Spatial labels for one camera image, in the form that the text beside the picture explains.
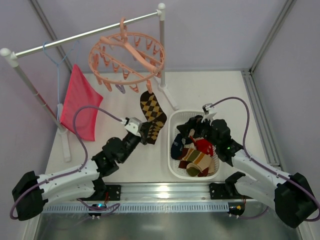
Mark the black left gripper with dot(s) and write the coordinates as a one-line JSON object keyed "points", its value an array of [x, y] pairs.
{"points": [[144, 132]]}

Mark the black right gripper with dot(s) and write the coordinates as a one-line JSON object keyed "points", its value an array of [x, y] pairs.
{"points": [[200, 124]]}

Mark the brown yellow argyle sock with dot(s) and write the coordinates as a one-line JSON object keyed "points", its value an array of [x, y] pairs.
{"points": [[154, 114]]}

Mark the navy patterned sock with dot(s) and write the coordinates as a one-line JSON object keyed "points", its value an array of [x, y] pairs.
{"points": [[178, 145]]}

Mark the dark striped sock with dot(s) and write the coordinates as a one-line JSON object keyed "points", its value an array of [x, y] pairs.
{"points": [[197, 160]]}

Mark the navy sock red toe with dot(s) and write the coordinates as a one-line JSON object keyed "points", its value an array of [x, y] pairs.
{"points": [[190, 139]]}

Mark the beige striped sock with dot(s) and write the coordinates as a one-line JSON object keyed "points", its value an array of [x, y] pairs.
{"points": [[209, 172]]}

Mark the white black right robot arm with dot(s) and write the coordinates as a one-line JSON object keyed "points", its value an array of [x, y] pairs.
{"points": [[289, 195]]}

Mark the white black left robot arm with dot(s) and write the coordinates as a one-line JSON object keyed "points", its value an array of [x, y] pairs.
{"points": [[34, 193]]}

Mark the pink round clip hanger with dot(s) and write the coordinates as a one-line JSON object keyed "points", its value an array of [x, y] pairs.
{"points": [[127, 58]]}

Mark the white perforated plastic basket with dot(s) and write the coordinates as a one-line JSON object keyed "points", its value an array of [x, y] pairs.
{"points": [[177, 118]]}

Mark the purple clothes peg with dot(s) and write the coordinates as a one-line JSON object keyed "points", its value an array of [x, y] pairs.
{"points": [[121, 88]]}

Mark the pink cloth towel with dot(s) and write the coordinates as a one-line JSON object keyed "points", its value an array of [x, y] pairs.
{"points": [[79, 94]]}

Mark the white metal clothes rack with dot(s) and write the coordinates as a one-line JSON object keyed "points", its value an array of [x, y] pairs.
{"points": [[12, 59]]}

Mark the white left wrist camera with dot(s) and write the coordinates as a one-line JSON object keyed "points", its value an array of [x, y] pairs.
{"points": [[133, 125]]}

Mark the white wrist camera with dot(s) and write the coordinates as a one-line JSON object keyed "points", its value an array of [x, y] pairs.
{"points": [[133, 125], [209, 112]]}

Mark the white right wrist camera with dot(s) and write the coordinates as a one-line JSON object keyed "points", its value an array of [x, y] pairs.
{"points": [[209, 112]]}

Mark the aluminium rail frame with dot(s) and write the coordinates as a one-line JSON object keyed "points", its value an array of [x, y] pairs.
{"points": [[146, 171]]}

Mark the white cable duct strip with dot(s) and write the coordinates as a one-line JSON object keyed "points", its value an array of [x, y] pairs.
{"points": [[145, 207]]}

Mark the light blue wire hanger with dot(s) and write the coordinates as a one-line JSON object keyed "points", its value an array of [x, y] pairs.
{"points": [[57, 64]]}

